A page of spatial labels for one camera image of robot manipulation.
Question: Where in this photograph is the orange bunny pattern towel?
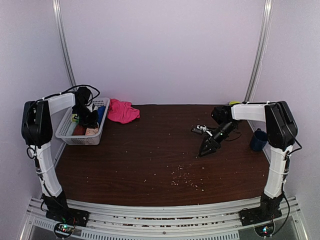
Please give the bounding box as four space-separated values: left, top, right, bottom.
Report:
85 127 99 136

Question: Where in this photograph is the left circuit board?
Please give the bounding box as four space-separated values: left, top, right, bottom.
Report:
53 222 75 240

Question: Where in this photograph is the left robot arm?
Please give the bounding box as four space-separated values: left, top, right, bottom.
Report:
21 84 100 222

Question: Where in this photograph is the white plastic basket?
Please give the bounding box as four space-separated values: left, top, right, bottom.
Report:
55 97 110 146

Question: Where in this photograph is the yellow rolled towel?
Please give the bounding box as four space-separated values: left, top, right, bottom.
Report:
70 113 79 123

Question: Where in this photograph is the pink towel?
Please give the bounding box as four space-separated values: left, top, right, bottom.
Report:
107 98 140 124

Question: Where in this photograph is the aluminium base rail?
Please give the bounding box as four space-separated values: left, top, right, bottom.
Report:
18 197 311 240

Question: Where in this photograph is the blue rolled towel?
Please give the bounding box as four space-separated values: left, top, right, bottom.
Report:
97 106 106 126

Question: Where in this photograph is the left aluminium frame post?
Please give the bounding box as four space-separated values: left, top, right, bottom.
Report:
52 0 77 90

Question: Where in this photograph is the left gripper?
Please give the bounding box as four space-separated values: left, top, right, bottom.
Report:
72 104 99 129

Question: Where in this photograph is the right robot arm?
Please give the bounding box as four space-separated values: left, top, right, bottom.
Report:
193 101 298 221

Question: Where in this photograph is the dark blue cup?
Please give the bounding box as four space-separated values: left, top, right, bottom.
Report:
249 128 268 152

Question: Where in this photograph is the right aluminium frame post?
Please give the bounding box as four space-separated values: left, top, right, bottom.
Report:
244 0 273 102

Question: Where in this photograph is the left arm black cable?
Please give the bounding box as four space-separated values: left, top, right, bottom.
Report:
37 84 101 106

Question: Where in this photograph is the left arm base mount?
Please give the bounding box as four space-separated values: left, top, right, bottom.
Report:
45 208 90 227

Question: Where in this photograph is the circuit board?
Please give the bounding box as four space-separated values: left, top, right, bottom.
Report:
254 223 275 238
53 222 75 240

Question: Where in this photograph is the aluminium frame post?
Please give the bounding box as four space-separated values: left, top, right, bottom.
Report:
52 0 77 90
244 0 273 102

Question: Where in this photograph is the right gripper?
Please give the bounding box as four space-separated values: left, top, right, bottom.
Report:
198 121 236 157

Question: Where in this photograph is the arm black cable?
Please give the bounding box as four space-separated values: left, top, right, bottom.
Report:
37 84 101 106
259 134 303 233

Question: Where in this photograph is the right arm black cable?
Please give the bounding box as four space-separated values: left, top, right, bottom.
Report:
259 134 303 233

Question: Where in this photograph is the lime green bowl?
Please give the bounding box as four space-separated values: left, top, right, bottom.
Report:
229 101 242 105

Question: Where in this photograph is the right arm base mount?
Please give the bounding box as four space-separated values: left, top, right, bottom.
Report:
239 207 282 227

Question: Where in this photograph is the right circuit board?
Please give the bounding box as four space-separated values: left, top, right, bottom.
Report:
254 223 275 238

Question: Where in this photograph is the dark red rolled towel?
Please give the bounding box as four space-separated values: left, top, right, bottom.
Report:
72 125 87 136

